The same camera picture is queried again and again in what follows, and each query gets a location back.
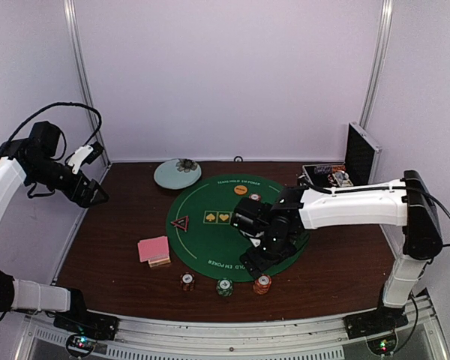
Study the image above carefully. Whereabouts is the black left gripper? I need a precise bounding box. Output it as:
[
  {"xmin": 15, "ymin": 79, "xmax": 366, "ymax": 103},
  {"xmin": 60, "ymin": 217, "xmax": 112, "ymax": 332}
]
[{"xmin": 28, "ymin": 156, "xmax": 109, "ymax": 208}]

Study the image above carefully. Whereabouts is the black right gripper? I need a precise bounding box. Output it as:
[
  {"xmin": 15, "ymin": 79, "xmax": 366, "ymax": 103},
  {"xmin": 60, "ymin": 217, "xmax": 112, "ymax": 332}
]
[{"xmin": 240, "ymin": 232, "xmax": 297, "ymax": 281}]

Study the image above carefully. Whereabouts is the red poker chip stack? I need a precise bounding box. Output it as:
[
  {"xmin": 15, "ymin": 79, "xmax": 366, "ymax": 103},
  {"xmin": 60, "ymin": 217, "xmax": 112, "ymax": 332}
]
[{"xmin": 253, "ymin": 274, "xmax": 272, "ymax": 295}]

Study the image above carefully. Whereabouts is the small red chip stack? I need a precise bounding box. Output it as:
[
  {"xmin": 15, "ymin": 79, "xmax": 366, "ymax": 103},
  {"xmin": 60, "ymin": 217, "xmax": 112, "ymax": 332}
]
[{"xmin": 249, "ymin": 193, "xmax": 262, "ymax": 201}]

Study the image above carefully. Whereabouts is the orange big blind button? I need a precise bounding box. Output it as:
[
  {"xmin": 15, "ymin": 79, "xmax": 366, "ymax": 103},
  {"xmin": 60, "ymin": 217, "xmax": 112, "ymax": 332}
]
[{"xmin": 233, "ymin": 184, "xmax": 248, "ymax": 196}]

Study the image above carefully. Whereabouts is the black triangular dealer button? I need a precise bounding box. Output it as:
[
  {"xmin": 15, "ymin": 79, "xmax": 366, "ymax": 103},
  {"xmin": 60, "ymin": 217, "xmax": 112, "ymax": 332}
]
[{"xmin": 171, "ymin": 215, "xmax": 190, "ymax": 232}]

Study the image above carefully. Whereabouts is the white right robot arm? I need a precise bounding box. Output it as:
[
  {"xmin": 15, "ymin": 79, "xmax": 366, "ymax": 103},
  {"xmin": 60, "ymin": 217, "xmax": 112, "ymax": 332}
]
[{"xmin": 231, "ymin": 170, "xmax": 443, "ymax": 332}]

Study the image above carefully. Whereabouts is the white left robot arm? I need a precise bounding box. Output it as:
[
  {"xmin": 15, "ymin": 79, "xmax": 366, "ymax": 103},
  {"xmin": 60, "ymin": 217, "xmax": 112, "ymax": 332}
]
[{"xmin": 0, "ymin": 121, "xmax": 109, "ymax": 333}]

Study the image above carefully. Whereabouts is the green poker chip stack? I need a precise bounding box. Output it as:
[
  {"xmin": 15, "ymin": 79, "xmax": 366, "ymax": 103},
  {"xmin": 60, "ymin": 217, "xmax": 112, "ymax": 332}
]
[{"xmin": 216, "ymin": 278, "xmax": 233, "ymax": 297}]

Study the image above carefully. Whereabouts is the round green poker mat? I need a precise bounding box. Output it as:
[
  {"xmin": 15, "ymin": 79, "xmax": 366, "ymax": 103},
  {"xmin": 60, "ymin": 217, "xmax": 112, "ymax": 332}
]
[{"xmin": 165, "ymin": 174, "xmax": 310, "ymax": 284}]

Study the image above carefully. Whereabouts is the brown poker chip stack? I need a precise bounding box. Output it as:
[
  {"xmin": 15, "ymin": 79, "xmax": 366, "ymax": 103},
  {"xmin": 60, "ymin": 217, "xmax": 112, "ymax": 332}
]
[{"xmin": 180, "ymin": 272, "xmax": 195, "ymax": 292}]

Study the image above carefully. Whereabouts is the red-backed playing card deck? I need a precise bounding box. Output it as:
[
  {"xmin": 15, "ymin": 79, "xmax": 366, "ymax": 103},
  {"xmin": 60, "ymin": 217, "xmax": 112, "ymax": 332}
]
[{"xmin": 137, "ymin": 236, "xmax": 170, "ymax": 263}]

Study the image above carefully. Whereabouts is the light blue flower plate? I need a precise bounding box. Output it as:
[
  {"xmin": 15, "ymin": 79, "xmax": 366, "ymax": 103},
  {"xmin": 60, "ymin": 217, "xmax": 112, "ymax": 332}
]
[{"xmin": 154, "ymin": 158, "xmax": 202, "ymax": 190}]

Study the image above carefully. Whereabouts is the playing card box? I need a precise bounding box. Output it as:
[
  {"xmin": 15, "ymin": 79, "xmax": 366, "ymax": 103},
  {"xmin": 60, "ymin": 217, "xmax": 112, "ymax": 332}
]
[{"xmin": 148, "ymin": 257, "xmax": 171, "ymax": 269}]

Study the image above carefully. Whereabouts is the aluminium poker case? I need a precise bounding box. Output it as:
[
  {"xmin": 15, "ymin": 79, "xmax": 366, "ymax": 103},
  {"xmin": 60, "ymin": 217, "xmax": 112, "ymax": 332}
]
[{"xmin": 297, "ymin": 122, "xmax": 382, "ymax": 188}]

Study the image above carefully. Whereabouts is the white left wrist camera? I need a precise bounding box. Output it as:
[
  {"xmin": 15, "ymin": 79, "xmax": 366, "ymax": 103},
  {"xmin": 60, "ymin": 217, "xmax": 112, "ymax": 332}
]
[{"xmin": 65, "ymin": 142, "xmax": 104, "ymax": 175}]

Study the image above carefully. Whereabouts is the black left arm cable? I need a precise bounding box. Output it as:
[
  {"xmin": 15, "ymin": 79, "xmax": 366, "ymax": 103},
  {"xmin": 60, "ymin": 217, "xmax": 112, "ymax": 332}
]
[{"xmin": 0, "ymin": 100, "xmax": 104, "ymax": 166}]

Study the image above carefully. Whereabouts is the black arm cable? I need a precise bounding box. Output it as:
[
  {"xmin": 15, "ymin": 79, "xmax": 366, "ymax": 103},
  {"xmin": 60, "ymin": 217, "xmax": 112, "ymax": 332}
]
[
  {"xmin": 0, "ymin": 100, "xmax": 104, "ymax": 166},
  {"xmin": 403, "ymin": 185, "xmax": 450, "ymax": 248}
]

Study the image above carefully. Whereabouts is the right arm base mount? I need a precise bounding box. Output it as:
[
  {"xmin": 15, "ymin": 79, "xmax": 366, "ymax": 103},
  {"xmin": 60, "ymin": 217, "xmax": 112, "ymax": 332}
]
[{"xmin": 343, "ymin": 306, "xmax": 409, "ymax": 339}]

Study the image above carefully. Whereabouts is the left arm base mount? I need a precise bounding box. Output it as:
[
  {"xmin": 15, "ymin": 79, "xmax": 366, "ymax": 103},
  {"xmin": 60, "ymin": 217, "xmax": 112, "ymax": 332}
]
[{"xmin": 53, "ymin": 289, "xmax": 119, "ymax": 341}]

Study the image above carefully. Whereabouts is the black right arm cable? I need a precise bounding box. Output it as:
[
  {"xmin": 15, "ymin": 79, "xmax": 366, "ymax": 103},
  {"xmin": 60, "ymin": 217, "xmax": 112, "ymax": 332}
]
[{"xmin": 403, "ymin": 185, "xmax": 450, "ymax": 248}]

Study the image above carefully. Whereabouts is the aluminium front rail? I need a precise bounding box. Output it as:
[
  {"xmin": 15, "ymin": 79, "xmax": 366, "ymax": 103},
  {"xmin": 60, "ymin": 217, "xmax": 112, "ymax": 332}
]
[{"xmin": 22, "ymin": 288, "xmax": 450, "ymax": 360}]

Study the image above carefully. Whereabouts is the left aluminium frame post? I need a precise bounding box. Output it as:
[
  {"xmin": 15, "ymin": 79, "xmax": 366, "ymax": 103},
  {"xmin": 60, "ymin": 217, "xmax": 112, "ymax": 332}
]
[{"xmin": 63, "ymin": 0, "xmax": 111, "ymax": 168}]

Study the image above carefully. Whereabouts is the aluminium frame post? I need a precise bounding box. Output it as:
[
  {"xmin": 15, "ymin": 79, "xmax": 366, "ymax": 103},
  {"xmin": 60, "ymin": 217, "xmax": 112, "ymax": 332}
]
[
  {"xmin": 359, "ymin": 0, "xmax": 395, "ymax": 129},
  {"xmin": 63, "ymin": 0, "xmax": 111, "ymax": 168}
]

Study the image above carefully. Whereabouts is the right aluminium frame post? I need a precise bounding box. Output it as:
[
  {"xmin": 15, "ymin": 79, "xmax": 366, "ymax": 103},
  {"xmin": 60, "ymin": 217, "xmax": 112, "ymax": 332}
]
[{"xmin": 359, "ymin": 0, "xmax": 395, "ymax": 129}]

